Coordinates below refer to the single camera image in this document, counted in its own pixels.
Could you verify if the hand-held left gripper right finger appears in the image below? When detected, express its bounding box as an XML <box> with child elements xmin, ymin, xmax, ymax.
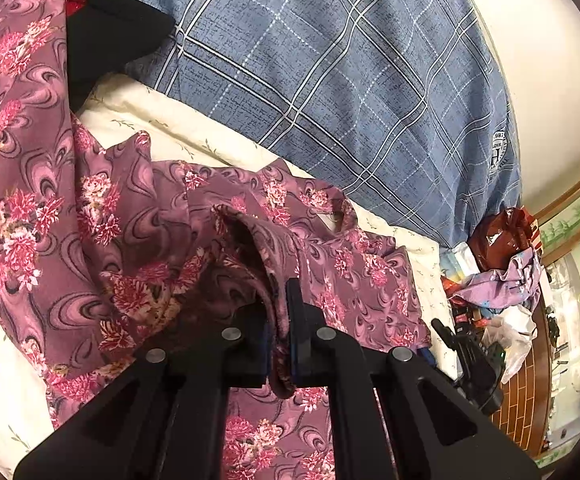
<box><xmin>285</xmin><ymin>278</ymin><xmax>541</xmax><ymax>480</ymax></box>

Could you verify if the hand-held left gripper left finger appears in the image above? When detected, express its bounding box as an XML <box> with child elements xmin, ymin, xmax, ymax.
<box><xmin>14</xmin><ymin>304</ymin><xmax>275</xmax><ymax>480</ymax></box>

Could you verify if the pink floral garment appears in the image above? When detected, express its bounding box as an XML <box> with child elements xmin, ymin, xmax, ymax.
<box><xmin>0</xmin><ymin>0</ymin><xmax>433</xmax><ymax>480</ymax></box>

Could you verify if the black tripod device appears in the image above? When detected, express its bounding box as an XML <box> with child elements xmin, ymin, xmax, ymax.
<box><xmin>430</xmin><ymin>317</ymin><xmax>503</xmax><ymax>416</ymax></box>

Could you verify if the purple crumpled cloth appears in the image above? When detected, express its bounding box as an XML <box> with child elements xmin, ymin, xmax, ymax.
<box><xmin>452</xmin><ymin>250</ymin><xmax>543</xmax><ymax>311</ymax></box>

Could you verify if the white plastic bag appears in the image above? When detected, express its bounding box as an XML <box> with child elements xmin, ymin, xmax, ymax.
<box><xmin>480</xmin><ymin>305</ymin><xmax>538</xmax><ymax>383</ymax></box>

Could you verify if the red-brown plastic bag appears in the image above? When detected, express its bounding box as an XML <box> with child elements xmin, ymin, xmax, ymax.
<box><xmin>470</xmin><ymin>207</ymin><xmax>541</xmax><ymax>271</ymax></box>

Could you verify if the cream leaf-print bedsheet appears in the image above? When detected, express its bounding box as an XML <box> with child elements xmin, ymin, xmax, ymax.
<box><xmin>0</xmin><ymin>72</ymin><xmax>458</xmax><ymax>480</ymax></box>

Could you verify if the blue plaid blanket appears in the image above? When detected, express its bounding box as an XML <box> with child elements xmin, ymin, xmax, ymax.
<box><xmin>12</xmin><ymin>0</ymin><xmax>523</xmax><ymax>251</ymax></box>

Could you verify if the wooden framed cabinet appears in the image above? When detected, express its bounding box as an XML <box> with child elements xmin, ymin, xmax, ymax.
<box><xmin>530</xmin><ymin>157</ymin><xmax>580</xmax><ymax>466</ymax></box>

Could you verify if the black cloth with red trim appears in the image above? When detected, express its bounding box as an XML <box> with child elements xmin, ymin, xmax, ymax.
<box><xmin>54</xmin><ymin>0</ymin><xmax>178</xmax><ymax>113</ymax></box>

